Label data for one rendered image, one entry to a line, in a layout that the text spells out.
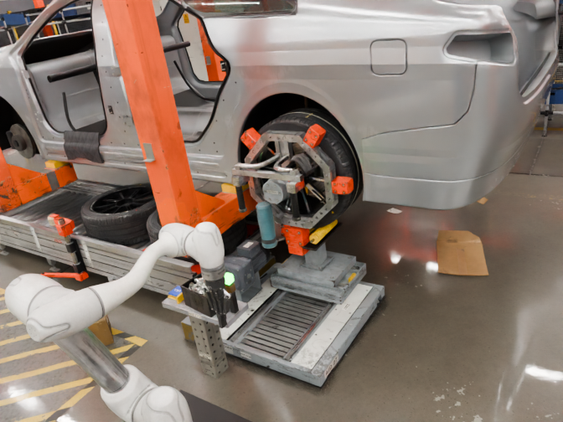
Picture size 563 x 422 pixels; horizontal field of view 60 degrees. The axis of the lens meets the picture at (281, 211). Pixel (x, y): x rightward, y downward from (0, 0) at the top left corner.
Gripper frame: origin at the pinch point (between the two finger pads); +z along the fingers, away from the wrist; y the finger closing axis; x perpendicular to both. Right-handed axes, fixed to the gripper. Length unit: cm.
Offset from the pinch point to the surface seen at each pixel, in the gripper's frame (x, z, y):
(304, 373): 41, 60, 8
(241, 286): 66, 41, -49
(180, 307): 19, 24, -48
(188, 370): 20, 69, -55
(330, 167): 93, -29, -2
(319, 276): 99, 44, -16
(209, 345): 23, 46, -37
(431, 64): 102, -79, 45
